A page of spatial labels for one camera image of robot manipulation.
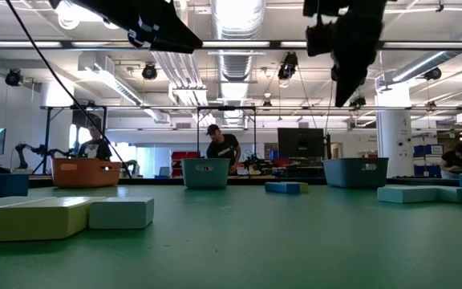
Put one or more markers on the green table mat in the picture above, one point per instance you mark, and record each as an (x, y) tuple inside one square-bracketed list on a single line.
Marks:
[(255, 249)]

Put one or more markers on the red storage bins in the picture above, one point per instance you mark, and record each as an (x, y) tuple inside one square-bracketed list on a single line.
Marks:
[(183, 155)]

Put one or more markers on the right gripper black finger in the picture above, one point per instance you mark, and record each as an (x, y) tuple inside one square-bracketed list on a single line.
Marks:
[(347, 80)]

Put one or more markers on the white round column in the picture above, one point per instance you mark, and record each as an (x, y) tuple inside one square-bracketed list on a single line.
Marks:
[(395, 132)]

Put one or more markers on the black round ceiling fixture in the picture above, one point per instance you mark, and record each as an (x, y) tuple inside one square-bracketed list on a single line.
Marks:
[(149, 71), (13, 77), (432, 73), (288, 66)]

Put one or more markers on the small mint green cube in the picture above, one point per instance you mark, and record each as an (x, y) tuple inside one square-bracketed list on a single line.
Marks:
[(122, 214)]

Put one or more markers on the orange plastic basket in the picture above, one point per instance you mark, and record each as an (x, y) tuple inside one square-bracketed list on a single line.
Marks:
[(86, 176)]

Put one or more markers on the silver ceiling air duct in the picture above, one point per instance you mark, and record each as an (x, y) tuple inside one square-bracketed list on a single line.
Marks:
[(237, 64)]

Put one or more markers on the black computer monitor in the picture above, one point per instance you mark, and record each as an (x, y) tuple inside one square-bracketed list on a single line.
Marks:
[(301, 142)]

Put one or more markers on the black table frame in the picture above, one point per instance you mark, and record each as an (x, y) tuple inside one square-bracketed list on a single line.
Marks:
[(155, 181)]

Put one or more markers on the grey-blue plastic basket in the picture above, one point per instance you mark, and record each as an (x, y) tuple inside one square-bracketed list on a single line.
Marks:
[(355, 174)]

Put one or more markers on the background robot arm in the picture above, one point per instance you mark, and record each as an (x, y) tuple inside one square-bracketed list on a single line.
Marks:
[(21, 154)]

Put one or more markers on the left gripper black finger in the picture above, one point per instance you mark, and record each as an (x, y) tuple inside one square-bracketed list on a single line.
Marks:
[(175, 47), (181, 30)]

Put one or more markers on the teal plastic basket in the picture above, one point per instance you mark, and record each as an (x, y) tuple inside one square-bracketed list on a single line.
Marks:
[(205, 178)]

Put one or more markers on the blue storage bins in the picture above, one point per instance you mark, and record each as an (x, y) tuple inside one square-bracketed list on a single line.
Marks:
[(427, 150)]

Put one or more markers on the person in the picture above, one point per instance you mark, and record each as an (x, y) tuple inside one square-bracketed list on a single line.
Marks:
[(453, 158), (94, 150), (223, 148)]

